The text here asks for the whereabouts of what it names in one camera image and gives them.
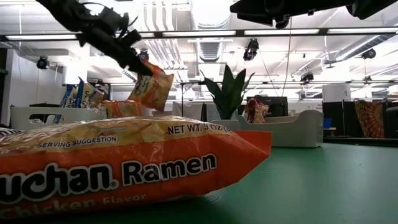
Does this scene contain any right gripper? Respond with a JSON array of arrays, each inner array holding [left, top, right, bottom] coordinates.
[[229, 0, 292, 30]]

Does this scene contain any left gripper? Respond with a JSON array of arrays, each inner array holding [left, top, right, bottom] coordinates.
[[76, 27, 154, 77]]

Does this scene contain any red-orange ramen soup pack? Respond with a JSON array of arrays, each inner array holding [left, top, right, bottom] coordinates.
[[99, 99, 143, 119], [127, 60, 175, 113]]

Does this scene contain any blue soy sauce ramen pack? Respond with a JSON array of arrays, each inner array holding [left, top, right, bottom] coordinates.
[[52, 83, 79, 124], [75, 77, 105, 113]]

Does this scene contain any maroon roast beef ramen pack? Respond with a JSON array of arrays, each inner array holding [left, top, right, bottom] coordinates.
[[244, 98, 271, 124]]

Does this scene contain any black ceiling spotlight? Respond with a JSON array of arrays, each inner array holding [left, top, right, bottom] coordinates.
[[243, 38, 260, 62], [361, 48, 377, 60], [36, 55, 50, 70], [300, 72, 315, 84], [137, 49, 150, 63]]

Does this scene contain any tall white storage bin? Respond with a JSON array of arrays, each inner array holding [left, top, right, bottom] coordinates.
[[10, 105, 106, 131]]

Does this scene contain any potted snake plant white pot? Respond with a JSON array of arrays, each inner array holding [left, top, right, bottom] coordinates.
[[198, 63, 256, 133]]

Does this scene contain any black background monitor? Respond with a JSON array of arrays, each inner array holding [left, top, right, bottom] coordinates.
[[247, 96, 289, 118]]

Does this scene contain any low light grey bin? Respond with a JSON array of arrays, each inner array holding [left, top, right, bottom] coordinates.
[[238, 108, 325, 149]]

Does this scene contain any black partition panel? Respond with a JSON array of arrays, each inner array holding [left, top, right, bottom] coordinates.
[[322, 101, 355, 139]]

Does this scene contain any orange patterned tapestry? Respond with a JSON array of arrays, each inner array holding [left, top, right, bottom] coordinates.
[[354, 99, 386, 139]]

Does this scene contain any green table mat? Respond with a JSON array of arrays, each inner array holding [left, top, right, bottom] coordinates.
[[0, 141, 398, 224]]

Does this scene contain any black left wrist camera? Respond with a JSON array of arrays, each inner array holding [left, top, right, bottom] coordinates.
[[98, 6, 131, 34]]

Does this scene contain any silver ventilation duct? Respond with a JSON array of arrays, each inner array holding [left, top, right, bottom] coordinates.
[[189, 0, 233, 63]]

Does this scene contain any black overhead light rail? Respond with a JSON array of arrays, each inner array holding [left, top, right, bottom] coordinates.
[[0, 27, 398, 42]]

